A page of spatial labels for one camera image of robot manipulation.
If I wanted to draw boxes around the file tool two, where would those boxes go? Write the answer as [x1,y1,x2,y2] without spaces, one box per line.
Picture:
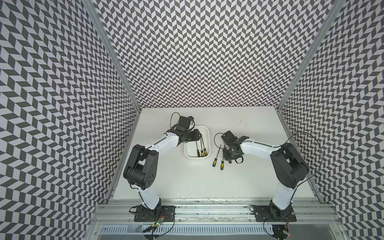
[220,149,225,170]

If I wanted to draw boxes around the file tool three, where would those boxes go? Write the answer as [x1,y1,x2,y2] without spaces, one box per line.
[201,137,208,157]

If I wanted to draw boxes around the file tool five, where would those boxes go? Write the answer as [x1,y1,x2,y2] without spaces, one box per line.
[196,141,201,158]

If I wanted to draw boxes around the file tool four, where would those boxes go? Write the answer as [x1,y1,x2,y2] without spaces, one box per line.
[200,138,205,157]

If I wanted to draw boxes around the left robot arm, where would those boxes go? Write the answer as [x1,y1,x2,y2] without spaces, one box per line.
[123,129,202,211]

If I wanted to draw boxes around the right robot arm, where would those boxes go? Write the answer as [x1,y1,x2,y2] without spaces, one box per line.
[221,131,309,212]

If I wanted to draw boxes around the white plastic storage box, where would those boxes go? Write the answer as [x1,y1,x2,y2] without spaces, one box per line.
[184,126,211,160]

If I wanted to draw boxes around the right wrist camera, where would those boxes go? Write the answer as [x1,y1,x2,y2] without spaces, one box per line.
[221,131,238,146]

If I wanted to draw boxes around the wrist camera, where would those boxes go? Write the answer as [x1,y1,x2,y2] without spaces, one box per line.
[221,131,238,146]
[178,116,195,131]

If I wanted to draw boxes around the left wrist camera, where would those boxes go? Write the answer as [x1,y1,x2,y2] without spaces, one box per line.
[178,116,195,131]

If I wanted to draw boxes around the right base cable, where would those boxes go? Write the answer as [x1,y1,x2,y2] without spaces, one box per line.
[247,203,296,240]

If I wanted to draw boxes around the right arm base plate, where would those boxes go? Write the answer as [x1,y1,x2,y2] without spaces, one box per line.
[253,205,297,223]

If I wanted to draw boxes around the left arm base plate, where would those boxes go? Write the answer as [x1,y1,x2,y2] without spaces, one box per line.
[134,205,176,223]

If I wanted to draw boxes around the aluminium front rail frame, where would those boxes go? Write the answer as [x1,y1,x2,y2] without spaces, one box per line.
[84,198,349,240]

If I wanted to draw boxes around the right corner aluminium post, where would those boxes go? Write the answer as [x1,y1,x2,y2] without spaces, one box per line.
[276,0,346,113]

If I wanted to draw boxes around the corner aluminium post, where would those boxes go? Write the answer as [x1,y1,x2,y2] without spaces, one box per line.
[276,0,346,113]
[82,0,141,112]

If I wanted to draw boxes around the left corner aluminium post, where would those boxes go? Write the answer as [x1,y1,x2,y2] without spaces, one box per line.
[82,0,141,112]

